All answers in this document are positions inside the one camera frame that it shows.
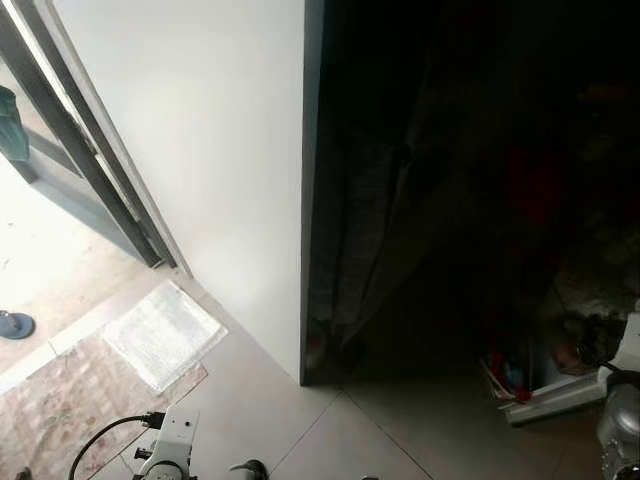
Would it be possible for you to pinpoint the black robot left foot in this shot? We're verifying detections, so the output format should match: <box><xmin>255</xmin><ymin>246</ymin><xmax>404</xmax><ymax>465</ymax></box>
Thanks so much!
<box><xmin>230</xmin><ymin>459</ymin><xmax>269</xmax><ymax>480</ymax></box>

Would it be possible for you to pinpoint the dark sliding door frame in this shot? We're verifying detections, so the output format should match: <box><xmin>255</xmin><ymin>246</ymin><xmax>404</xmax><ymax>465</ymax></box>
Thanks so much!
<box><xmin>0</xmin><ymin>0</ymin><xmax>191</xmax><ymax>276</ymax></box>

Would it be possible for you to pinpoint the grey textured cloth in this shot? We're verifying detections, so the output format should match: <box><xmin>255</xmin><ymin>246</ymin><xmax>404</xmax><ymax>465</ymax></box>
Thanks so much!
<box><xmin>310</xmin><ymin>130</ymin><xmax>411</xmax><ymax>341</ymax></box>

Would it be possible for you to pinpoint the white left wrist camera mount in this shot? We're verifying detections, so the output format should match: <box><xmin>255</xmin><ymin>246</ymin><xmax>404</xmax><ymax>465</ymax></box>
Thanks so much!
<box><xmin>155</xmin><ymin>405</ymin><xmax>201</xmax><ymax>466</ymax></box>

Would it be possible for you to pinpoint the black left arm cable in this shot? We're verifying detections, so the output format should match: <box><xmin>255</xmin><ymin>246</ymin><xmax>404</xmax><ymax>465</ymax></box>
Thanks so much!
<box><xmin>68</xmin><ymin>412</ymin><xmax>166</xmax><ymax>480</ymax></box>

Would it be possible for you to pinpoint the pink patterned floor mat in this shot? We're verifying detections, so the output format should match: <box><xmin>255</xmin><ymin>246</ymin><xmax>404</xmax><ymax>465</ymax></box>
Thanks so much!
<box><xmin>0</xmin><ymin>320</ymin><xmax>209</xmax><ymax>480</ymax></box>

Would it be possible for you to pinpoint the silver bubble wrap sheet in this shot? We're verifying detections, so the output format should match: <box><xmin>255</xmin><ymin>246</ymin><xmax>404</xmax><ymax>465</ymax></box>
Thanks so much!
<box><xmin>100</xmin><ymin>280</ymin><xmax>229</xmax><ymax>394</ymax></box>

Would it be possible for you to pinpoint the white fridge shelf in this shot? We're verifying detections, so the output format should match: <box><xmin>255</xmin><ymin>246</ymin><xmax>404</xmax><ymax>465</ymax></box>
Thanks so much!
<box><xmin>500</xmin><ymin>368</ymin><xmax>621</xmax><ymax>428</ymax></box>

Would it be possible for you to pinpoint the teal hanging cloth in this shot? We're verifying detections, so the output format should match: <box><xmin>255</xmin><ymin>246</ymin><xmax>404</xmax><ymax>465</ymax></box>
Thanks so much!
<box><xmin>0</xmin><ymin>85</ymin><xmax>31</xmax><ymax>163</ymax></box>

